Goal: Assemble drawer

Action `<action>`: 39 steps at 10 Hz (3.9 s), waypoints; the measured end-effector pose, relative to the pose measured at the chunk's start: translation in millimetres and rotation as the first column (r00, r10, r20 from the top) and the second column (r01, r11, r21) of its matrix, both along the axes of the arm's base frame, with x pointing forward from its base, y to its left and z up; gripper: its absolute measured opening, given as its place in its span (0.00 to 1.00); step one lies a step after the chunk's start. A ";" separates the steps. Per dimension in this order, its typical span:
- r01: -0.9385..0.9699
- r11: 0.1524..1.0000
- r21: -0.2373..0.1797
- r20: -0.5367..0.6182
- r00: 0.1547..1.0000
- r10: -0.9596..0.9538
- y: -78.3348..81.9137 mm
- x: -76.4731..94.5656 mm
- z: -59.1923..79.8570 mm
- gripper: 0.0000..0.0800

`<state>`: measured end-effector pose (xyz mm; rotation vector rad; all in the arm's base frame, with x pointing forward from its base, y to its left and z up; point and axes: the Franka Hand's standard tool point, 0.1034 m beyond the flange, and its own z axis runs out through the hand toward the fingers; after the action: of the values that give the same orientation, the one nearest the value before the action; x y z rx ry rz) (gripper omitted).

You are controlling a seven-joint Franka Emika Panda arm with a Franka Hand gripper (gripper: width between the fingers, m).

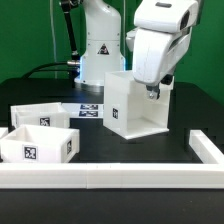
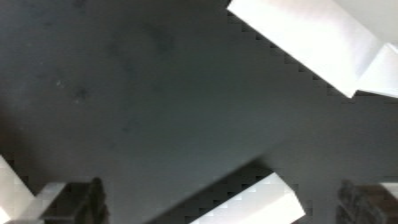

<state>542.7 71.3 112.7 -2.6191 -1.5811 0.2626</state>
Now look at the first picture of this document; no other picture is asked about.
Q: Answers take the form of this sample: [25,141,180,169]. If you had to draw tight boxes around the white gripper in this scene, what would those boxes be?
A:
[132,28,191,100]

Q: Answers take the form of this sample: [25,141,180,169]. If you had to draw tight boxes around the white drawer cabinet frame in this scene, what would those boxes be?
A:
[103,71,174,139]

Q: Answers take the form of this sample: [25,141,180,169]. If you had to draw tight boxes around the white front drawer box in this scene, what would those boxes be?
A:
[0,125,80,163]

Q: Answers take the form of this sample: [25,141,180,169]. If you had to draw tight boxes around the white drawer box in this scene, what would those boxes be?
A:
[0,125,80,163]
[10,102,70,128]

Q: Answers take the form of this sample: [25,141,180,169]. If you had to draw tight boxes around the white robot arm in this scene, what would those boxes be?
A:
[75,0,203,99]

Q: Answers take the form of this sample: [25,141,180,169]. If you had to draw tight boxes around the white rear drawer box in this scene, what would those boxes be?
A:
[10,102,70,128]

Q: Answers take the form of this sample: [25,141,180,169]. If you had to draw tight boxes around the white marker sheet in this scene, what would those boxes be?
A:
[62,103,104,119]

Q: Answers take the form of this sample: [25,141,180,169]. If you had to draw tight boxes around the black corrugated cable hose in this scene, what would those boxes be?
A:
[21,0,83,80]

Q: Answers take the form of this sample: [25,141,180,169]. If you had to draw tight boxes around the white u-shaped boundary rail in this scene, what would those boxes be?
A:
[0,130,224,189]

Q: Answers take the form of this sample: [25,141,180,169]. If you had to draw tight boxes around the thin white cable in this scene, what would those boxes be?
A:
[49,0,58,80]

